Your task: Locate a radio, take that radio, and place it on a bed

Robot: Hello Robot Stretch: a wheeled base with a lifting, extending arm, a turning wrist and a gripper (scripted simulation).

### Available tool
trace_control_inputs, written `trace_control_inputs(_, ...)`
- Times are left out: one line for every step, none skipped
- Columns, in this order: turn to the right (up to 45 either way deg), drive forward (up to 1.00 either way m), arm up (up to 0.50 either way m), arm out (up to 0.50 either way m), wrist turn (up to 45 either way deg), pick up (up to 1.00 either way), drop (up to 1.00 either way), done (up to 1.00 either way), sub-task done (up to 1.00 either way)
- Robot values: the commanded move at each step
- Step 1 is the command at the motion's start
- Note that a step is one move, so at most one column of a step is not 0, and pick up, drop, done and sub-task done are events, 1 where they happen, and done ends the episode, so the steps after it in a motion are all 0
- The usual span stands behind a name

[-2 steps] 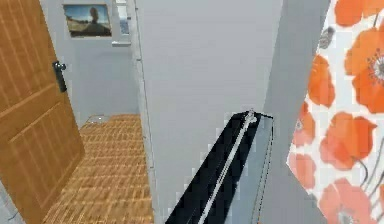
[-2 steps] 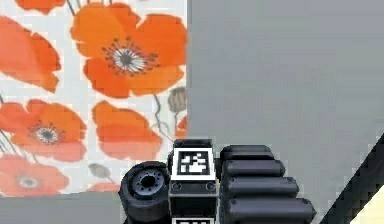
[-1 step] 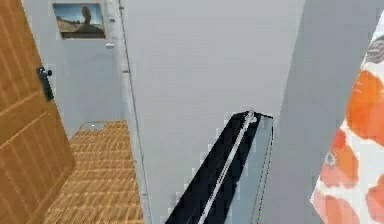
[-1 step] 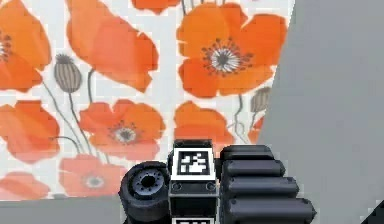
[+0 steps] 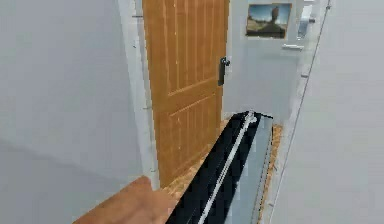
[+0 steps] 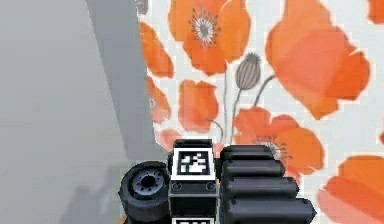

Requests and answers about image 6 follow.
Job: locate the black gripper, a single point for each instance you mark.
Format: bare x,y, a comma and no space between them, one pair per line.
145,191

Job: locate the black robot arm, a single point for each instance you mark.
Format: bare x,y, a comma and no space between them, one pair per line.
253,190

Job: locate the white bed with orange poppies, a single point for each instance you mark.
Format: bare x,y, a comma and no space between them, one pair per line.
300,83

